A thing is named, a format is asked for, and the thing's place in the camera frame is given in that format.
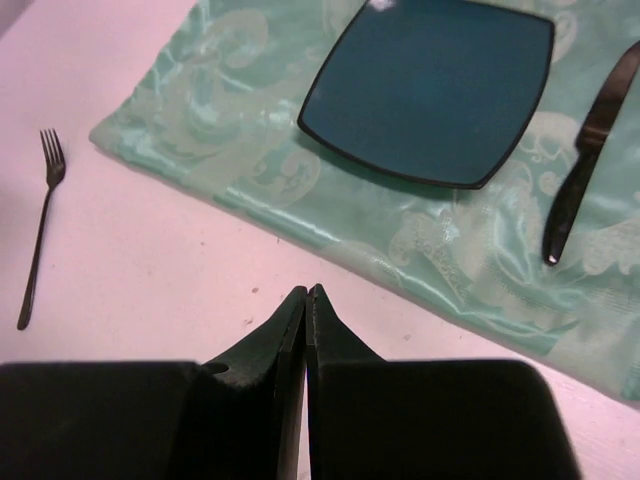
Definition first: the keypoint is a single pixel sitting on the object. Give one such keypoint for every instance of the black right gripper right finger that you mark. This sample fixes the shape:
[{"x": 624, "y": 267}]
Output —
[{"x": 370, "y": 418}]

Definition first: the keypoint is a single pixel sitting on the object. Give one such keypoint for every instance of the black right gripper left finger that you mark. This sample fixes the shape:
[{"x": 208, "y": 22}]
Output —
[{"x": 233, "y": 417}]

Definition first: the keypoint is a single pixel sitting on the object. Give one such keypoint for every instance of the green patterned cloth placemat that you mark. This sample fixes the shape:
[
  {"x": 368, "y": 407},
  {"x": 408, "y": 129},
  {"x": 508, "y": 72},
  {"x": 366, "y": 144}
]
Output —
[{"x": 215, "y": 116}]

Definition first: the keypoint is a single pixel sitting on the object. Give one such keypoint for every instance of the black metal fork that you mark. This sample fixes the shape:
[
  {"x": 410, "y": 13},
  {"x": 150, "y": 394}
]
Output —
[{"x": 55, "y": 174}]

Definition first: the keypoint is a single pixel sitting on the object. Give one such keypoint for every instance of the teal square plate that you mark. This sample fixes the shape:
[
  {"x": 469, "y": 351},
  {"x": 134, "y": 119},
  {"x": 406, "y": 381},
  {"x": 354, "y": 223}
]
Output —
[{"x": 437, "y": 92}]

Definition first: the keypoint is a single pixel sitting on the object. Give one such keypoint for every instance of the black table knife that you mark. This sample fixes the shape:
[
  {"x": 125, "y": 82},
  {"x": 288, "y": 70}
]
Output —
[{"x": 589, "y": 143}]

